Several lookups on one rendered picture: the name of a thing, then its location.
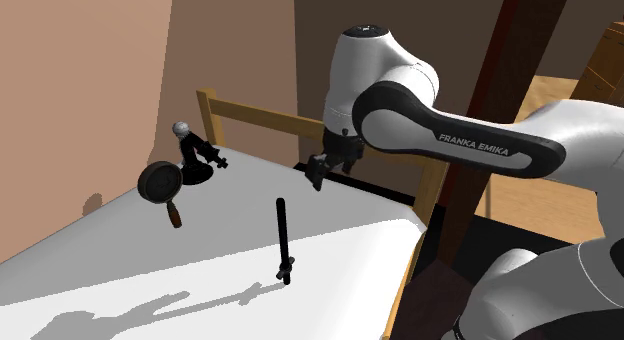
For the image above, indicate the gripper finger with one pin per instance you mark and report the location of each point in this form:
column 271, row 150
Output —
column 318, row 167
column 348, row 165

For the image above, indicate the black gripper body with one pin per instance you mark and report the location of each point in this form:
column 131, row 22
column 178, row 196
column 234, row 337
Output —
column 341, row 144

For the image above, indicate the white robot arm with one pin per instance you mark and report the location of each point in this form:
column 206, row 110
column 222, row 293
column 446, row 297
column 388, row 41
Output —
column 370, row 66

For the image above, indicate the black toy sword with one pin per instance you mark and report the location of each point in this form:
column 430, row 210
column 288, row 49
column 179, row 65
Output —
column 282, row 232

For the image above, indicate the dark red robot stand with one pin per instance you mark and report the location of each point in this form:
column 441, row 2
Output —
column 429, row 300

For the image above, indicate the wooden chest of drawers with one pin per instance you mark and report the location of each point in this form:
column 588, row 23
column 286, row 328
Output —
column 602, row 66

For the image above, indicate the dark brown wooden post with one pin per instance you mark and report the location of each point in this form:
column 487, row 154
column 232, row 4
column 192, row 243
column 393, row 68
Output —
column 512, row 61

